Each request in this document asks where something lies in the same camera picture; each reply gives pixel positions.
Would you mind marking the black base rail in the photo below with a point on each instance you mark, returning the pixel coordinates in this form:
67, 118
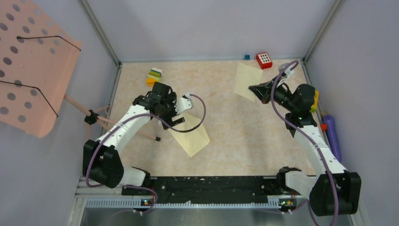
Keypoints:
240, 191

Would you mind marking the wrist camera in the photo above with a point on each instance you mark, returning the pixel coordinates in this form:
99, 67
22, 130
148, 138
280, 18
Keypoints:
183, 103
286, 74

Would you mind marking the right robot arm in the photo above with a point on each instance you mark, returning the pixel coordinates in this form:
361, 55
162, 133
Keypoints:
334, 188

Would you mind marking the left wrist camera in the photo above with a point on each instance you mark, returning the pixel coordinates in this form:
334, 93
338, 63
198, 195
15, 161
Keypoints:
183, 103

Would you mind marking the yellow envelope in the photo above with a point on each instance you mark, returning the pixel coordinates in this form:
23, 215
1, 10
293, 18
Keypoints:
194, 141

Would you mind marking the red toy block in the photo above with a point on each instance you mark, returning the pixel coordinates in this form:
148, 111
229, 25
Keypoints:
264, 60

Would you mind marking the pink perforated music stand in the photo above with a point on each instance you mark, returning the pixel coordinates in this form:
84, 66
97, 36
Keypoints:
48, 48

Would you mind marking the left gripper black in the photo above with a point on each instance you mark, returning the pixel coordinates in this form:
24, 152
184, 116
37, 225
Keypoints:
171, 98

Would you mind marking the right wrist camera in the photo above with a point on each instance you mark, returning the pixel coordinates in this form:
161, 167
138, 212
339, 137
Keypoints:
286, 74

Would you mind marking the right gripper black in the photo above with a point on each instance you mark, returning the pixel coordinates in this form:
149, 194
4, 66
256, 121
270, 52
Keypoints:
262, 91

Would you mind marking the yellow green toy block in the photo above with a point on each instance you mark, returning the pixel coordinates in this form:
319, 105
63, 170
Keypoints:
315, 104

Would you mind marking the stacked colourful toy blocks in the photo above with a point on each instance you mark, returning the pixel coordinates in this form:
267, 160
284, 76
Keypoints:
154, 75

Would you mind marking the letter sheet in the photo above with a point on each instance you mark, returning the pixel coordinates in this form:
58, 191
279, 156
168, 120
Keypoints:
246, 76

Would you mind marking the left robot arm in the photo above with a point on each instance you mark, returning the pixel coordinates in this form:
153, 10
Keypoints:
102, 157

